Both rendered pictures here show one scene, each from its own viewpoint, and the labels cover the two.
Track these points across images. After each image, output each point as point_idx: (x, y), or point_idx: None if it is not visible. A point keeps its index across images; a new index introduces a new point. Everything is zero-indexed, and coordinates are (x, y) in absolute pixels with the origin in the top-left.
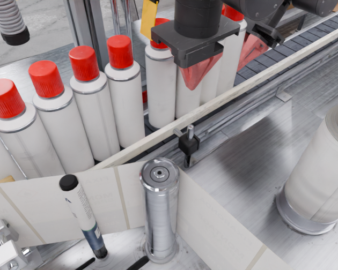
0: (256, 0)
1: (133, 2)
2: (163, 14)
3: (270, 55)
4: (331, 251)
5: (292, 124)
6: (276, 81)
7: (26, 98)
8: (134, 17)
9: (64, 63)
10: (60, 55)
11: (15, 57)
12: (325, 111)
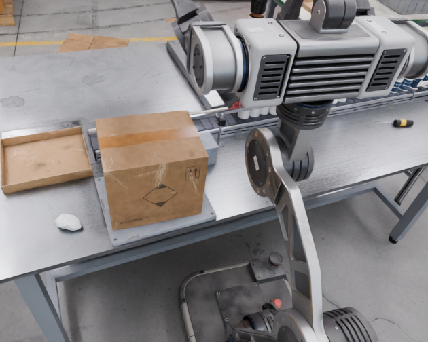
0: None
1: (261, 333)
2: (247, 206)
3: (202, 127)
4: None
5: (219, 98)
6: None
7: (340, 154)
8: (258, 331)
9: (325, 173)
10: (329, 180)
11: None
12: (189, 111)
